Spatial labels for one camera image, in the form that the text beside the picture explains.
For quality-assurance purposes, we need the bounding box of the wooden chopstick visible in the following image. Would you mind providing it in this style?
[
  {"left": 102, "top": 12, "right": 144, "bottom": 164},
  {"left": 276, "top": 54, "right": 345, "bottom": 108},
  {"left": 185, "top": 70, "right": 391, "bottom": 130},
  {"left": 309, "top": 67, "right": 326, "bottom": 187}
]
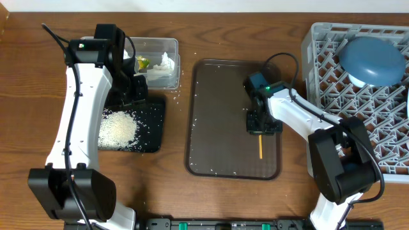
[{"left": 258, "top": 135, "right": 263, "bottom": 159}]

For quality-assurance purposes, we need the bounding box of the yellow green snack wrapper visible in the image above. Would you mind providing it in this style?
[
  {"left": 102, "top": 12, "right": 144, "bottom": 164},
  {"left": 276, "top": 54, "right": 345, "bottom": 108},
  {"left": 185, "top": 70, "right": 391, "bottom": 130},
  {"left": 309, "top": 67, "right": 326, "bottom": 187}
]
[{"left": 136, "top": 56, "right": 150, "bottom": 70}]

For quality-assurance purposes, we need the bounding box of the white napkin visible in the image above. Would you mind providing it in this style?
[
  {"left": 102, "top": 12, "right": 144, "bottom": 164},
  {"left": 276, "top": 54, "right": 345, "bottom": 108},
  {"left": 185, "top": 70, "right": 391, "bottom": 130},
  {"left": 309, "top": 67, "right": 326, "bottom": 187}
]
[
  {"left": 153, "top": 52, "right": 175, "bottom": 72},
  {"left": 123, "top": 50, "right": 130, "bottom": 59}
]

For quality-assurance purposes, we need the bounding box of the white rice pile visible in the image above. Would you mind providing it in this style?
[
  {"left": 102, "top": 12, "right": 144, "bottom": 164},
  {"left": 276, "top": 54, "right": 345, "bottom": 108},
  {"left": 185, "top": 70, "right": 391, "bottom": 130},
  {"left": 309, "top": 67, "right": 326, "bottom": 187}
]
[{"left": 98, "top": 109, "right": 140, "bottom": 151}]

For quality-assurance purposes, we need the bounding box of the light blue bowl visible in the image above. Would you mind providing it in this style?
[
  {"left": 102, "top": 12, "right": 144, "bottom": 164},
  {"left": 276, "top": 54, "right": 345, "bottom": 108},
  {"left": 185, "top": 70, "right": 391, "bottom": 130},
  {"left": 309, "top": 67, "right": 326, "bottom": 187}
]
[{"left": 348, "top": 73, "right": 366, "bottom": 88}]

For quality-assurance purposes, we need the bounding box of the dark blue plate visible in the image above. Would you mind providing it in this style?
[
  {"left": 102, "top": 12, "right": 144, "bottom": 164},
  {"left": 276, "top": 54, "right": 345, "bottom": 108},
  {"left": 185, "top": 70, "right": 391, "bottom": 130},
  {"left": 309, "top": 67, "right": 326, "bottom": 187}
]
[{"left": 339, "top": 37, "right": 406, "bottom": 87}]

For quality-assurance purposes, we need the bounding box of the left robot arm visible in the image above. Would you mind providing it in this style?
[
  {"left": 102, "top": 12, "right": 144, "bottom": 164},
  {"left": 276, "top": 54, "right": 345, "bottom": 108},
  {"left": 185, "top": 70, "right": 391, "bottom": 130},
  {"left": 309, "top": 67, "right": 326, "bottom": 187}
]
[{"left": 27, "top": 24, "right": 148, "bottom": 229}]

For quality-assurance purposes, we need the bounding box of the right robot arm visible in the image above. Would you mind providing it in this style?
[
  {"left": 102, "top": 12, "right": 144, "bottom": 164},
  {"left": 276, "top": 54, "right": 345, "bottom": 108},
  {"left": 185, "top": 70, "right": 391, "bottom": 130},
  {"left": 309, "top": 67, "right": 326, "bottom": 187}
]
[{"left": 243, "top": 72, "right": 385, "bottom": 229}]

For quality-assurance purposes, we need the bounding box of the grey dishwasher rack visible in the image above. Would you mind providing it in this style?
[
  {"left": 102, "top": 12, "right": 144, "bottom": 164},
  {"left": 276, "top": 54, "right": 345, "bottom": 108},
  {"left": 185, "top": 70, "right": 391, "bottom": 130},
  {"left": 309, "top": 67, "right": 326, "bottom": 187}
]
[{"left": 301, "top": 22, "right": 408, "bottom": 183}]

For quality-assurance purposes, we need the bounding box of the black plastic bin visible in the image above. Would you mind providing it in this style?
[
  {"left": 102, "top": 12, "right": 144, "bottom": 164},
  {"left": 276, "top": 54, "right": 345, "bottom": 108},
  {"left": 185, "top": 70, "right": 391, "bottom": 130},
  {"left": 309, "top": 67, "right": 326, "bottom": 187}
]
[{"left": 106, "top": 96, "right": 166, "bottom": 153}]

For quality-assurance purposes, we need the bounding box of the clear plastic bin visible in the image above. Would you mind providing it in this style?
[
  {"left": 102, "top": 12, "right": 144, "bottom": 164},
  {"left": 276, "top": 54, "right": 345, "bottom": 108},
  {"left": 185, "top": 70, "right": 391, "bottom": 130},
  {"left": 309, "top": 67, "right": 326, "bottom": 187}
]
[{"left": 79, "top": 36, "right": 181, "bottom": 91}]

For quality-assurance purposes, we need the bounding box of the dark brown serving tray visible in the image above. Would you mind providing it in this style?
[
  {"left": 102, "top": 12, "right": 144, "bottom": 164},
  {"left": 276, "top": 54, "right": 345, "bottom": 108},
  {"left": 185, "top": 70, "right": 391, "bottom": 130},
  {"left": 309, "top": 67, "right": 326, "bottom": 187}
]
[{"left": 185, "top": 59, "right": 282, "bottom": 181}]

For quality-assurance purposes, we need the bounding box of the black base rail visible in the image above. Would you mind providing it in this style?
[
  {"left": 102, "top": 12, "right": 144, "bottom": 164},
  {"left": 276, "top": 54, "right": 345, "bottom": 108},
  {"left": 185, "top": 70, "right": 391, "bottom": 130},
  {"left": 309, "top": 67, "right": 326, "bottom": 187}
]
[{"left": 63, "top": 217, "right": 384, "bottom": 230}]

